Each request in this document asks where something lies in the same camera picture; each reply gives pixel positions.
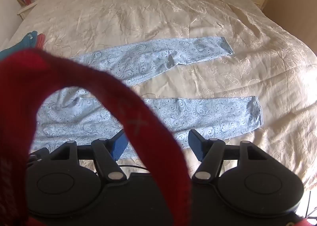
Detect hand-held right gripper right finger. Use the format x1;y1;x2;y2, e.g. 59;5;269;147
188;129;271;183

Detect teal folded garment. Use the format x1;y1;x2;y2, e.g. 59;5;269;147
0;31;38;59

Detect cream embroidered bedspread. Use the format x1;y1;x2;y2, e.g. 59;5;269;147
0;0;317;192

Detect black cable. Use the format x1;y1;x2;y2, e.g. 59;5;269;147
118;165;150;172

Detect red cloth strap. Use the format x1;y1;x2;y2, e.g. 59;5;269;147
0;49;192;226

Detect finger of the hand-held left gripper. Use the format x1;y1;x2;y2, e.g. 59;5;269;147
27;148;50;167

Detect light blue patterned pants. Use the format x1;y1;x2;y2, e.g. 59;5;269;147
35;37;263;160

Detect coral folded garment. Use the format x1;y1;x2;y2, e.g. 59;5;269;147
33;33;46;49

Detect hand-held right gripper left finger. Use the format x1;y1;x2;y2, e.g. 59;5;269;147
49;129;129;182

